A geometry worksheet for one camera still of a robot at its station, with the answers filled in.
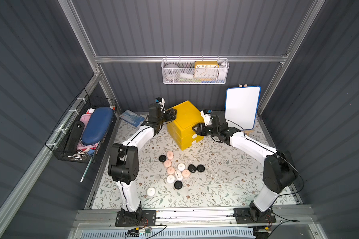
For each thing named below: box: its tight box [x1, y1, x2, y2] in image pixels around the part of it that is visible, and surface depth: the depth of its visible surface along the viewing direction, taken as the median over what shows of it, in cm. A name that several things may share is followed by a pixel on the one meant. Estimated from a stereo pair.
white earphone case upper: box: [177, 163, 186, 171], surface depth 92 cm
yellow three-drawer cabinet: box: [167, 100, 205, 151], surface depth 91 cm
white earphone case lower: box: [166, 174, 176, 184], surface depth 86 cm
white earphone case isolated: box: [146, 187, 156, 197], surface depth 82 cm
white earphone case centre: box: [174, 170, 183, 181], surface depth 88 cm
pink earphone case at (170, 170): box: [167, 166, 176, 175], surface depth 90 cm
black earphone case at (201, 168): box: [196, 164, 205, 173], surface depth 92 cm
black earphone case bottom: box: [174, 180, 183, 190], surface depth 85 cm
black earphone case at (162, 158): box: [158, 154, 167, 163], surface depth 96 cm
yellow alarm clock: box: [194, 60, 220, 81], surface depth 91 cm
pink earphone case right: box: [181, 169, 190, 178], surface depth 88 cm
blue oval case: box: [81, 106, 115, 146], surface depth 69 cm
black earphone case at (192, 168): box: [187, 163, 197, 173], surface depth 91 cm
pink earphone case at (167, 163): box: [163, 159, 172, 168], surface depth 93 cm
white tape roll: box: [164, 63, 180, 82], surface depth 89 cm
